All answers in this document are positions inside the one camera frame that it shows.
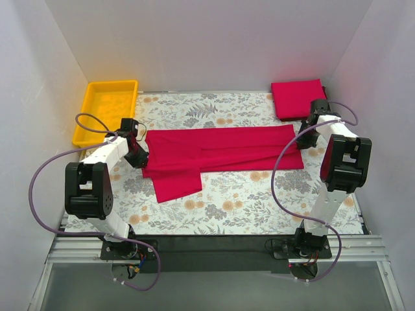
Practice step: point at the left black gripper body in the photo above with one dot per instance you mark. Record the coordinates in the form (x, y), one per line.
(138, 157)

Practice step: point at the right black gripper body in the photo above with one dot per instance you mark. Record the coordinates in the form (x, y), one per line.
(305, 137)

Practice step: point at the crimson t-shirt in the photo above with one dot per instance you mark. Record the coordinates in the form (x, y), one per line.
(276, 87)
(178, 158)

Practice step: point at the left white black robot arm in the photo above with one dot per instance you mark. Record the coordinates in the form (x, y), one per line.
(88, 190)

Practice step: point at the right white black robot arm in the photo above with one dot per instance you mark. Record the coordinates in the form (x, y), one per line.
(344, 169)

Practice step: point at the folded crimson t-shirt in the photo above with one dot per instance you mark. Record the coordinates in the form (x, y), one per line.
(276, 87)

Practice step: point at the folded dark red t-shirt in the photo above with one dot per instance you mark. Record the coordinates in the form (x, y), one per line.
(325, 92)

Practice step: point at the yellow plastic bin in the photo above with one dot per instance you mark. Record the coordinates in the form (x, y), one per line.
(109, 101)

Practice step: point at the floral patterned table mat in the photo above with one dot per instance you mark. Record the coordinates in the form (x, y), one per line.
(246, 202)

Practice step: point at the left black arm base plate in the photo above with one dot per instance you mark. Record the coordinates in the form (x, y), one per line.
(122, 250)

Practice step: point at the aluminium frame rail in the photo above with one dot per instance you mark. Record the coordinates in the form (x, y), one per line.
(355, 248)

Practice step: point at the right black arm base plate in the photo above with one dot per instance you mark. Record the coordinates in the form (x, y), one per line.
(287, 249)

